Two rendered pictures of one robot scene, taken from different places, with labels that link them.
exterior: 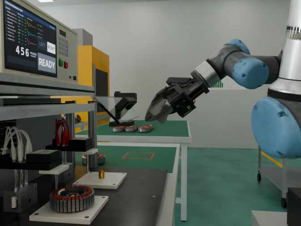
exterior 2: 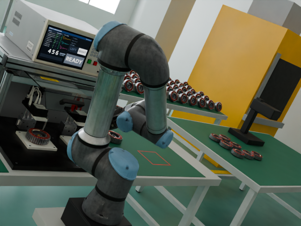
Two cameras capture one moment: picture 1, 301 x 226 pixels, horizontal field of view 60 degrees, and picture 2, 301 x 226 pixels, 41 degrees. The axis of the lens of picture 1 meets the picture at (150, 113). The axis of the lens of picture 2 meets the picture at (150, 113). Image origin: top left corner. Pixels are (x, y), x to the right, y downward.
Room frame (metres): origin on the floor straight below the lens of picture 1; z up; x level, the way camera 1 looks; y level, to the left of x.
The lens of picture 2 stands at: (-0.51, -1.20, 1.57)
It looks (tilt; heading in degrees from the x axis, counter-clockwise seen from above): 14 degrees down; 36
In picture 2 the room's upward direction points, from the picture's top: 24 degrees clockwise
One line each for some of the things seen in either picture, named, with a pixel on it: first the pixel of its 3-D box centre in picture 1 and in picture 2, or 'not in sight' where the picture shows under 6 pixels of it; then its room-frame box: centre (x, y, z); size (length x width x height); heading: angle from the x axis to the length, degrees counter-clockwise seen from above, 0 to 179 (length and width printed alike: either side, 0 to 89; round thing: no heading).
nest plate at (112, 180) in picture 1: (101, 179); (78, 144); (0.91, 0.17, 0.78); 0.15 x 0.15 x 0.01; 83
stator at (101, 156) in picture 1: (93, 158); (113, 136); (1.27, 0.28, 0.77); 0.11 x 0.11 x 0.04
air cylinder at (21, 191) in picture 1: (21, 196); (26, 122); (0.69, 0.35, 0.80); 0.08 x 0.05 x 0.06; 173
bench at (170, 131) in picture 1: (144, 156); (247, 187); (3.17, 0.08, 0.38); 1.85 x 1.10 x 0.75; 173
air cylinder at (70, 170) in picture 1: (62, 171); (67, 127); (0.93, 0.32, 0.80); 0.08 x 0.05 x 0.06; 173
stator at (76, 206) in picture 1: (72, 197); (38, 136); (0.67, 0.20, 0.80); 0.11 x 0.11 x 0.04
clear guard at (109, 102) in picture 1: (70, 108); (56, 91); (0.68, 0.21, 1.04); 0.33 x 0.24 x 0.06; 83
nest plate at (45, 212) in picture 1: (72, 207); (36, 141); (0.67, 0.20, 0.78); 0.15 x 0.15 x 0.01; 83
